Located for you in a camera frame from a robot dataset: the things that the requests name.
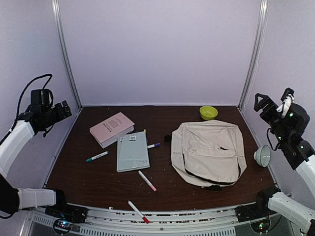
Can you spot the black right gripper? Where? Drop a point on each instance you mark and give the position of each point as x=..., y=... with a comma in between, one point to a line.
x=266, y=105

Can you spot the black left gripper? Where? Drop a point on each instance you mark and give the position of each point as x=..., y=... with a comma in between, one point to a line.
x=62, y=110

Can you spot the beige canvas backpack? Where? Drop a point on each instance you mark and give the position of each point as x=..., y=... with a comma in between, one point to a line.
x=209, y=154

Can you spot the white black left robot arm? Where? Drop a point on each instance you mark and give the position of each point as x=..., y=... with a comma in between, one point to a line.
x=23, y=130

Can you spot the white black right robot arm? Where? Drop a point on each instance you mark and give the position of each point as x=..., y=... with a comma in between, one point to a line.
x=288, y=122

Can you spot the pink thick book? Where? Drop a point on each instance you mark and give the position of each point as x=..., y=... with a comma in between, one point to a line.
x=108, y=131

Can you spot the grey white ceramic bowl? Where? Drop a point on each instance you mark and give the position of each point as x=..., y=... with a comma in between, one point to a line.
x=262, y=156

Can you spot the lime green bowl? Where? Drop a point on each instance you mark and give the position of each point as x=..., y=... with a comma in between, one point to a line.
x=208, y=112

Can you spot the teal capped marker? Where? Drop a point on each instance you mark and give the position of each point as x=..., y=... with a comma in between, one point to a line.
x=97, y=156

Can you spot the light blue notebook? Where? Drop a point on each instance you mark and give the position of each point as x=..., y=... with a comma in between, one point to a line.
x=132, y=152

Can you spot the purple capped marker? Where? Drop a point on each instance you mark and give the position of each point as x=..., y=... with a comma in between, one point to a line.
x=153, y=145

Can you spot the pink capped marker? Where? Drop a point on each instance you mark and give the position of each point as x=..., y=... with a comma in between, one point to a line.
x=147, y=181

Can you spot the red capped marker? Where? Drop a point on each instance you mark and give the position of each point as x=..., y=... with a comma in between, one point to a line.
x=130, y=203

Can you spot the right aluminium frame post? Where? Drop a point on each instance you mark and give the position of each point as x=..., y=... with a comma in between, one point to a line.
x=257, y=45

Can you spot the aluminium frame post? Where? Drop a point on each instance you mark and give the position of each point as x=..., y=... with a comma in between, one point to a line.
x=65, y=56
x=257, y=45

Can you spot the left aluminium frame post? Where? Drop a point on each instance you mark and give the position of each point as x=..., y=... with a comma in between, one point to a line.
x=65, y=56

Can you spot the metal front table rail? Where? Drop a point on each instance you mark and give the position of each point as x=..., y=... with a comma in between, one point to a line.
x=220, y=221

